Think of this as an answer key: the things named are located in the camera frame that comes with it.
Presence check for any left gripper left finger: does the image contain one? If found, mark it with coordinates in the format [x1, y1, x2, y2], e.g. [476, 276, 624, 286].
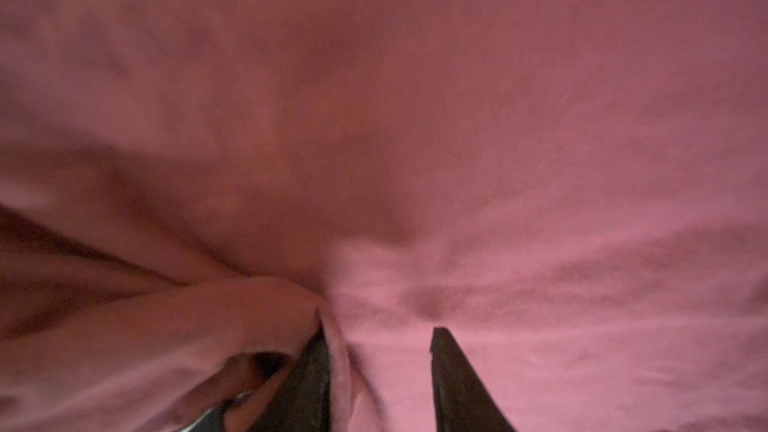
[249, 328, 331, 432]

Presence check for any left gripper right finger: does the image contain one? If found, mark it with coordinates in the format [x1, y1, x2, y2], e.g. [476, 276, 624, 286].
[430, 327, 516, 432]

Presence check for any maroon tank top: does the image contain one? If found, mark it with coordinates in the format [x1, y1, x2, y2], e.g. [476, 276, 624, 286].
[1, 0, 767, 431]

